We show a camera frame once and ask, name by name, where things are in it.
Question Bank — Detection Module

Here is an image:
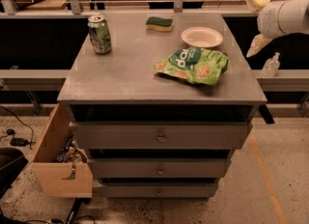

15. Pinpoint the clear sanitizer pump bottle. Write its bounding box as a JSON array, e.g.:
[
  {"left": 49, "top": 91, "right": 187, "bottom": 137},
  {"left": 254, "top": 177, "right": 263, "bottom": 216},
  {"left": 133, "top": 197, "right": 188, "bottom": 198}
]
[{"left": 262, "top": 52, "right": 280, "bottom": 77}]

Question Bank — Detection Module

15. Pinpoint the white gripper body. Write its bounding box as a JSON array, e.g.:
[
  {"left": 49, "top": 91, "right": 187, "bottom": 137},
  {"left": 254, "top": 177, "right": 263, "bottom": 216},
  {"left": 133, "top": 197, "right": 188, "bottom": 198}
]
[{"left": 257, "top": 1, "right": 285, "bottom": 39}]

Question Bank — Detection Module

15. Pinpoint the grey drawer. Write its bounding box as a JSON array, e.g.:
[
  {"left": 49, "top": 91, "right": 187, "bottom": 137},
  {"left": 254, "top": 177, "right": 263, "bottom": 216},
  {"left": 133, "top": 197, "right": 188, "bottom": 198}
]
[
  {"left": 89, "top": 158, "right": 231, "bottom": 178},
  {"left": 70, "top": 122, "right": 252, "bottom": 149},
  {"left": 97, "top": 183, "right": 218, "bottom": 198}
]

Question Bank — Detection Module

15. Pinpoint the wooden box on floor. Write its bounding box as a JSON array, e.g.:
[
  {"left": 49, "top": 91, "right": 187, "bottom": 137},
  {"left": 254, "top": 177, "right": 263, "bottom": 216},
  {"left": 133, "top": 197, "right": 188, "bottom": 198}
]
[{"left": 32, "top": 104, "right": 93, "bottom": 198}]

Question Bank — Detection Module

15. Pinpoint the bottom grey drawer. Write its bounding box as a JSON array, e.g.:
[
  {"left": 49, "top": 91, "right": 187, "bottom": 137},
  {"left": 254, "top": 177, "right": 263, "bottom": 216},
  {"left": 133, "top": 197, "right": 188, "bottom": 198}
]
[{"left": 97, "top": 183, "right": 218, "bottom": 198}]

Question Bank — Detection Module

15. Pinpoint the white paper bowl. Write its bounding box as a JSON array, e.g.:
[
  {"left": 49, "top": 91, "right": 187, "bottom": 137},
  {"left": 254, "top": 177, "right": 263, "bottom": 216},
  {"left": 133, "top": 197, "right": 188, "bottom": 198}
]
[{"left": 182, "top": 27, "right": 223, "bottom": 48}]

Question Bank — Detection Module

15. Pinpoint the green chip bag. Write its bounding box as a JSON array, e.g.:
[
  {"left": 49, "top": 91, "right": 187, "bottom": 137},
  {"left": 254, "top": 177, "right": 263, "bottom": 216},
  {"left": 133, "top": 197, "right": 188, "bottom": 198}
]
[{"left": 154, "top": 46, "right": 228, "bottom": 86}]

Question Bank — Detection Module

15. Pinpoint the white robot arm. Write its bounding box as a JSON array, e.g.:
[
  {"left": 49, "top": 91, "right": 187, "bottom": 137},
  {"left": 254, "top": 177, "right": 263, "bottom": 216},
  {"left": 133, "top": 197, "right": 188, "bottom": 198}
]
[{"left": 244, "top": 0, "right": 309, "bottom": 57}]

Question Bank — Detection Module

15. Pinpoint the green soda can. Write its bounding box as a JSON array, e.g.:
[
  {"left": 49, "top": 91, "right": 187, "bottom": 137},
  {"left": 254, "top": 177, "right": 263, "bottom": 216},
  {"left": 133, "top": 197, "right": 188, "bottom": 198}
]
[{"left": 88, "top": 15, "right": 112, "bottom": 54}]

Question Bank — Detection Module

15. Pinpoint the grey drawer cabinet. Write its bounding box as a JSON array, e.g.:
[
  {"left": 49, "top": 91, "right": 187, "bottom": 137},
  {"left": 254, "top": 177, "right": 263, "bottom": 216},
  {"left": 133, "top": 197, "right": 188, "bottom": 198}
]
[{"left": 58, "top": 13, "right": 266, "bottom": 187}]

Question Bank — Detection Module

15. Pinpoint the black power adapter with cable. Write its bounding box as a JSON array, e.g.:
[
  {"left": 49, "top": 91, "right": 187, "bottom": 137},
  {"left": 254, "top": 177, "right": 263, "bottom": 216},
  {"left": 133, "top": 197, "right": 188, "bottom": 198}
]
[{"left": 2, "top": 106, "right": 34, "bottom": 147}]

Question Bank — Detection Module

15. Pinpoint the black object at left edge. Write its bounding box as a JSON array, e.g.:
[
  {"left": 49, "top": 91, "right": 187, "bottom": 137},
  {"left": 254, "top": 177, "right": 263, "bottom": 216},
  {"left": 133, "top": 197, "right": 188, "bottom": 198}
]
[{"left": 0, "top": 148, "right": 28, "bottom": 198}]

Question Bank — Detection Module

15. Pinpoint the green yellow sponge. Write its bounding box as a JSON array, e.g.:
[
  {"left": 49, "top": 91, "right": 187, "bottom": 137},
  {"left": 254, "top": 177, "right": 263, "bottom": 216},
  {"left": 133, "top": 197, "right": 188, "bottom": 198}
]
[{"left": 146, "top": 16, "right": 173, "bottom": 32}]

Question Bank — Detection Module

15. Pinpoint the top grey drawer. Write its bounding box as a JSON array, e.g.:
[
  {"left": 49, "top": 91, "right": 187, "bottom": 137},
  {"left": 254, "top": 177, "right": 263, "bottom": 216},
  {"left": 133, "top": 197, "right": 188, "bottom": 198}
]
[{"left": 70, "top": 122, "right": 252, "bottom": 149}]

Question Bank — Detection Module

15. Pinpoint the middle grey drawer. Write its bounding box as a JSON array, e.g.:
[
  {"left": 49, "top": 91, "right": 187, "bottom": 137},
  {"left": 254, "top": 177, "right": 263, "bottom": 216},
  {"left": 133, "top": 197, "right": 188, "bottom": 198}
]
[{"left": 89, "top": 158, "right": 231, "bottom": 178}]

